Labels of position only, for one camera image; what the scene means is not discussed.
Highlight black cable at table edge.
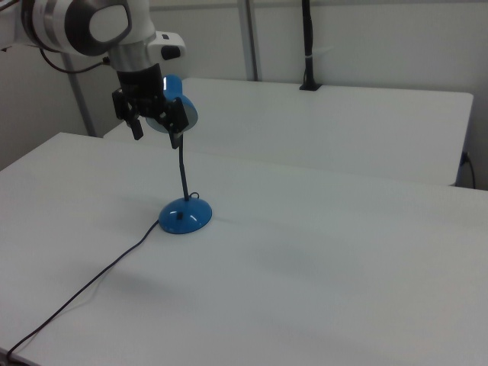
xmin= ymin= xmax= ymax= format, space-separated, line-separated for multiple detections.
xmin=461 ymin=151 xmax=477 ymax=189

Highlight wide aluminium frame post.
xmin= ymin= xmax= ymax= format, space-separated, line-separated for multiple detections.
xmin=236 ymin=0 xmax=265 ymax=82

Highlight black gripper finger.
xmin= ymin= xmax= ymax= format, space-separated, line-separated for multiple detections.
xmin=166 ymin=126 xmax=183 ymax=150
xmin=127 ymin=113 xmax=145 ymax=142

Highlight blue desk lamp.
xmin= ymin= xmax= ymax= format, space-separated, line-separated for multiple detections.
xmin=145 ymin=74 xmax=214 ymax=235

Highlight black lamp power cable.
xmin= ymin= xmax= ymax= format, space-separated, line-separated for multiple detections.
xmin=5 ymin=220 xmax=162 ymax=363

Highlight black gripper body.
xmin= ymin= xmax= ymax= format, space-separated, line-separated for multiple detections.
xmin=111 ymin=63 xmax=191 ymax=135

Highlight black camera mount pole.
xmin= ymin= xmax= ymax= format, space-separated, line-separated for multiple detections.
xmin=298 ymin=0 xmax=323 ymax=92

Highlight slim aluminium frame post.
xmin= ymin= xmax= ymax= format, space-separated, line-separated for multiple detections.
xmin=63 ymin=55 xmax=97 ymax=137

